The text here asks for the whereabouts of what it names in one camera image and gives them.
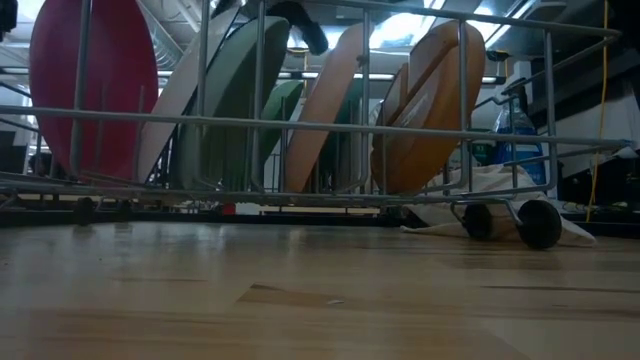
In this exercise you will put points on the salmon plate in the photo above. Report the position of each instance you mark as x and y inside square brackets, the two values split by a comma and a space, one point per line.
[325, 95]

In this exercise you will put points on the pale mint plate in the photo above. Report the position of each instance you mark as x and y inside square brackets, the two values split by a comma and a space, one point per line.
[230, 75]

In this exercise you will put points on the light green plate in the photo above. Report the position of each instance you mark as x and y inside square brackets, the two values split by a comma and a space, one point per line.
[287, 97]

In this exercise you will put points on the blue patterned plate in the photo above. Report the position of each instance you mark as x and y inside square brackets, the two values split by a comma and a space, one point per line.
[175, 95]

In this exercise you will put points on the pink plate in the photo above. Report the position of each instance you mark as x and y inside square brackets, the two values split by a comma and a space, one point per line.
[110, 65]

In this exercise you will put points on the orange divided plate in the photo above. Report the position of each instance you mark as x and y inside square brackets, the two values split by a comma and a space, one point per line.
[435, 95]

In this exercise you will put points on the white striped dish towel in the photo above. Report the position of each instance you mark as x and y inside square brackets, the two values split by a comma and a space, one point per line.
[500, 180]

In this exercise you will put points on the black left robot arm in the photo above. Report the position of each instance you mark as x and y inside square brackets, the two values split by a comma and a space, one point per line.
[7, 17]

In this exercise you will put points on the ceiling light strip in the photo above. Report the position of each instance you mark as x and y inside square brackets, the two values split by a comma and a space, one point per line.
[380, 76]

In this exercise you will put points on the small red object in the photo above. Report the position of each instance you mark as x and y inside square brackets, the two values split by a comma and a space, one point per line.
[228, 208]

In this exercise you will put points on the blue dish soap bottle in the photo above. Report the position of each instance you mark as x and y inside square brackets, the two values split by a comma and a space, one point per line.
[527, 160]

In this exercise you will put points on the black aluminium table frame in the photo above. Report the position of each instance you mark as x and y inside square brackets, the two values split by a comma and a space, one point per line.
[250, 219]

